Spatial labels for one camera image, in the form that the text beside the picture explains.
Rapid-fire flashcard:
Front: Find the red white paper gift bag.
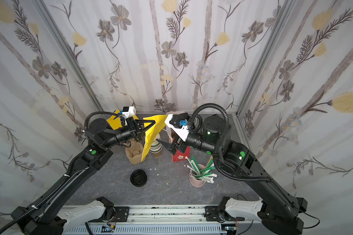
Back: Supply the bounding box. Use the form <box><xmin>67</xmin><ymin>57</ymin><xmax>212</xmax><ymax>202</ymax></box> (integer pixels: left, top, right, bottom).
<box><xmin>164</xmin><ymin>111</ymin><xmax>192</xmax><ymax>163</ymax></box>

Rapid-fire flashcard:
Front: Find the stack of pulp cup carriers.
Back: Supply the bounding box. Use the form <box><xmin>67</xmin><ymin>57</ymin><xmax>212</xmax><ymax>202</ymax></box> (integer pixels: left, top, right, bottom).
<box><xmin>125</xmin><ymin>141</ymin><xmax>144</xmax><ymax>165</ymax></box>

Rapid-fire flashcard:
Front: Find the stack of black cup lids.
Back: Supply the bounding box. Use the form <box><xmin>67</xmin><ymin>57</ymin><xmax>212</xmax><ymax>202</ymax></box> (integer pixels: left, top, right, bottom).
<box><xmin>130</xmin><ymin>169</ymin><xmax>148</xmax><ymax>187</ymax></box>

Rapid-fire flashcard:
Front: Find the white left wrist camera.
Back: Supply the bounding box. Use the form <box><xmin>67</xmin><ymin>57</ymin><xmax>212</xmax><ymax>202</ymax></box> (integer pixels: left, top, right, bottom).
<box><xmin>119</xmin><ymin>106</ymin><xmax>136</xmax><ymax>118</ymax></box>

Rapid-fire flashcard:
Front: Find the yellow napkin stack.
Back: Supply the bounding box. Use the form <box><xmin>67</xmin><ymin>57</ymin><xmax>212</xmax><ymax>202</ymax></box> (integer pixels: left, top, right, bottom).
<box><xmin>107</xmin><ymin>109</ymin><xmax>138</xmax><ymax>130</ymax></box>

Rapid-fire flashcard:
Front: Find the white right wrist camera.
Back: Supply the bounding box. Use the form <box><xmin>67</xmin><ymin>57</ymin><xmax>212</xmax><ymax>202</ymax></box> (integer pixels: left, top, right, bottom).
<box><xmin>165</xmin><ymin>113</ymin><xmax>189</xmax><ymax>142</ymax></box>

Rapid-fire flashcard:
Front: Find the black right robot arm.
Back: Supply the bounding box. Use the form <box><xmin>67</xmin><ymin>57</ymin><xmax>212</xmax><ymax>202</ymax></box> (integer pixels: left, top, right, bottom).
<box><xmin>159</xmin><ymin>103</ymin><xmax>308</xmax><ymax>235</ymax></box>

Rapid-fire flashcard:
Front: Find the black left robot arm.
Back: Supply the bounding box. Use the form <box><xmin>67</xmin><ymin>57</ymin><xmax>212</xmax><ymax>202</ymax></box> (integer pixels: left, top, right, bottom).
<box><xmin>0</xmin><ymin>111</ymin><xmax>156</xmax><ymax>235</ymax></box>

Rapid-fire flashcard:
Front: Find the pink cup with utensils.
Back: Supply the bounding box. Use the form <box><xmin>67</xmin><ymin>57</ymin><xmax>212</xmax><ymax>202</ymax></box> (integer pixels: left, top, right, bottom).
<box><xmin>185</xmin><ymin>156</ymin><xmax>217</xmax><ymax>188</ymax></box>

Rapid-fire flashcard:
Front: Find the single yellow napkin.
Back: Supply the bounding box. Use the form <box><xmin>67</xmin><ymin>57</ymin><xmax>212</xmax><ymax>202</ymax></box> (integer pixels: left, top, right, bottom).
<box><xmin>141</xmin><ymin>115</ymin><xmax>168</xmax><ymax>161</ymax></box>

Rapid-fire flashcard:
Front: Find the stack of paper cups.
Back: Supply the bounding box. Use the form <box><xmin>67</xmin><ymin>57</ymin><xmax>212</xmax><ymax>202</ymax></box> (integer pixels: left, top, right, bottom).
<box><xmin>150</xmin><ymin>134</ymin><xmax>162</xmax><ymax>158</ymax></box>

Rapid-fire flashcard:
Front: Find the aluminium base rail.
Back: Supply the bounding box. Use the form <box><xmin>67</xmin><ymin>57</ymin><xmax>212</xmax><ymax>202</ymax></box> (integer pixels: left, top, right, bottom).
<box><xmin>42</xmin><ymin>204</ymin><xmax>289</xmax><ymax>235</ymax></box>

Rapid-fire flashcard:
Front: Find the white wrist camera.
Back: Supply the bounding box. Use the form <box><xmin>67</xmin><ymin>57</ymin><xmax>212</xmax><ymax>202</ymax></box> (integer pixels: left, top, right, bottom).
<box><xmin>165</xmin><ymin>113</ymin><xmax>189</xmax><ymax>142</ymax></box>
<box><xmin>119</xmin><ymin>106</ymin><xmax>136</xmax><ymax>118</ymax></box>

